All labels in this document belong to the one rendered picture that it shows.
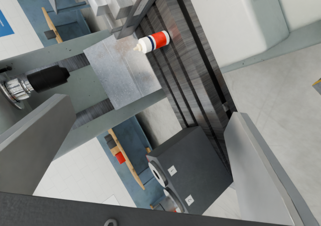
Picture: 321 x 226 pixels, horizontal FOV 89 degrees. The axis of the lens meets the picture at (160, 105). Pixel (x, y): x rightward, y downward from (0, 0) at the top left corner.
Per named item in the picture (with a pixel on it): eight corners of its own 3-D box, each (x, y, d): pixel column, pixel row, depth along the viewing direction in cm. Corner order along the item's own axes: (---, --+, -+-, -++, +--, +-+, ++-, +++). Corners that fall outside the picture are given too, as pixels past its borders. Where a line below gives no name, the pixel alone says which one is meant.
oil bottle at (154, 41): (165, 27, 46) (132, 39, 42) (171, 41, 47) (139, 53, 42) (159, 34, 50) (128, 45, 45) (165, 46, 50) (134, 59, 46)
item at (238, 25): (240, -115, 35) (202, -120, 31) (293, 37, 40) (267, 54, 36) (153, 15, 81) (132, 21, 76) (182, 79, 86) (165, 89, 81)
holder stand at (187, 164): (200, 124, 55) (152, 160, 47) (234, 181, 55) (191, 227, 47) (183, 128, 66) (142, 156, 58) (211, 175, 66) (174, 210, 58)
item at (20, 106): (-9, 69, 32) (-15, 70, 32) (16, 108, 33) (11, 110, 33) (9, 78, 40) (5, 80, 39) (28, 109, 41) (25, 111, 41)
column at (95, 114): (221, -8, 118) (-72, 76, 56) (245, 53, 125) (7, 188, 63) (183, 27, 164) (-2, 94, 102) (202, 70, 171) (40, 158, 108)
